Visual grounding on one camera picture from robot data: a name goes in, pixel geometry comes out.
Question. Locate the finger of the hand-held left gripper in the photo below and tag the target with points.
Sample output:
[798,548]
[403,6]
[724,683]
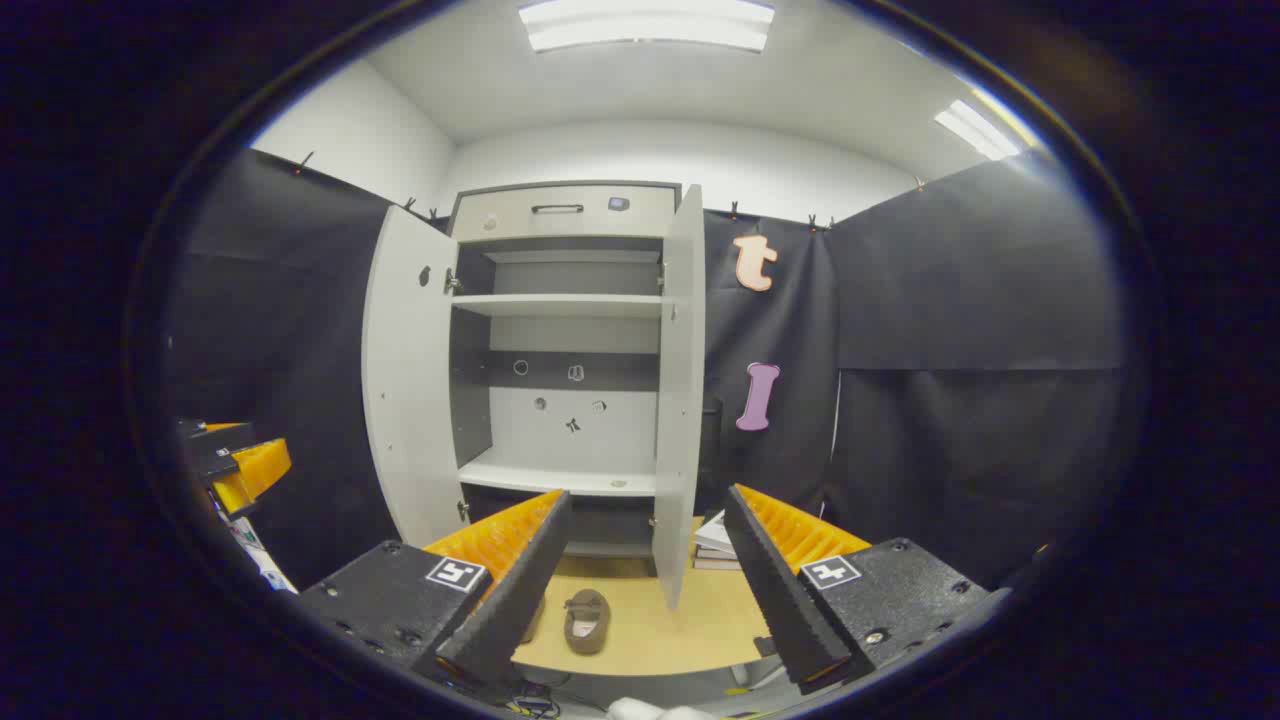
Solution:
[215,430]
[255,470]

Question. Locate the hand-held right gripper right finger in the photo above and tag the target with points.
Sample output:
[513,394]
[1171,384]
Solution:
[775,590]

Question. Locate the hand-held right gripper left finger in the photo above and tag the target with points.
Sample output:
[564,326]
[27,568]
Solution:
[515,600]

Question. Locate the white shoe cabinet door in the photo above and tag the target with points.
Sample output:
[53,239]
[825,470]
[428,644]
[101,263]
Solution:
[680,400]
[410,380]

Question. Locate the white shoe cabinet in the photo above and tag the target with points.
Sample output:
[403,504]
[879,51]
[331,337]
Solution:
[560,305]

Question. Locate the white cabinet drawer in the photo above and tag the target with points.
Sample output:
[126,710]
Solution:
[520,215]

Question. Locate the thin white book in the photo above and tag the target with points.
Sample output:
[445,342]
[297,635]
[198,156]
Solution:
[715,555]
[715,565]

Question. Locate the white portrait cover book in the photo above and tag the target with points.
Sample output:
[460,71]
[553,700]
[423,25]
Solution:
[718,535]

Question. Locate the black backdrop cloth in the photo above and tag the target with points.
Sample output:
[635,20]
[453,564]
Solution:
[950,300]

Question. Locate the ceiling light panel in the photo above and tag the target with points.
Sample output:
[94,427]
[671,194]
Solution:
[975,130]
[645,25]

